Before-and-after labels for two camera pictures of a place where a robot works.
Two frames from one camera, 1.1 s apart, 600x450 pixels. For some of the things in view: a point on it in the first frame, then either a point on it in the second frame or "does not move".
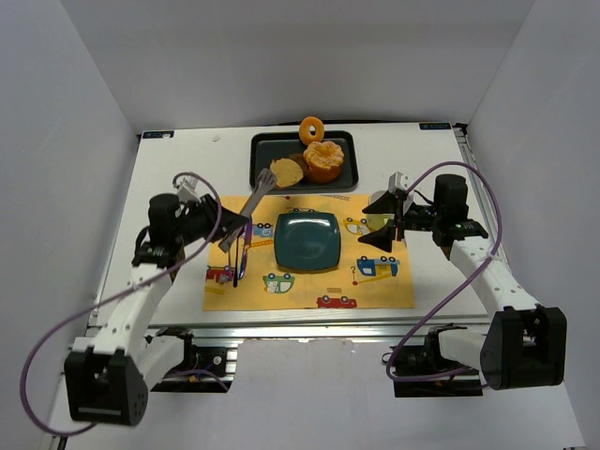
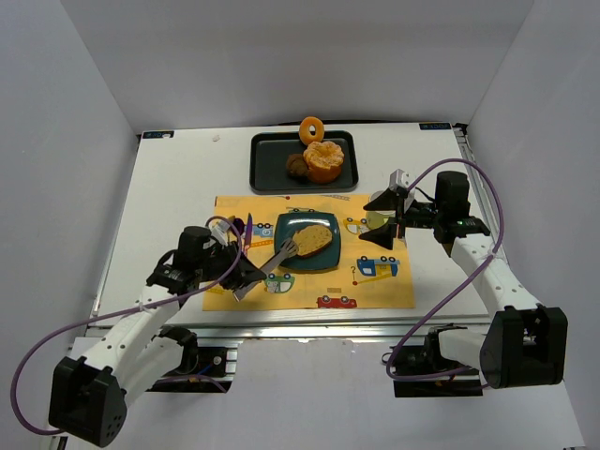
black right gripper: x=400 y=220 does not move
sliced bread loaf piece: x=286 y=172 to x=310 y=239
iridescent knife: x=247 y=247 does not move
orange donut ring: x=305 y=133 does not move
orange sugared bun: x=324 y=160 does not move
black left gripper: x=206 y=218 to x=232 y=264
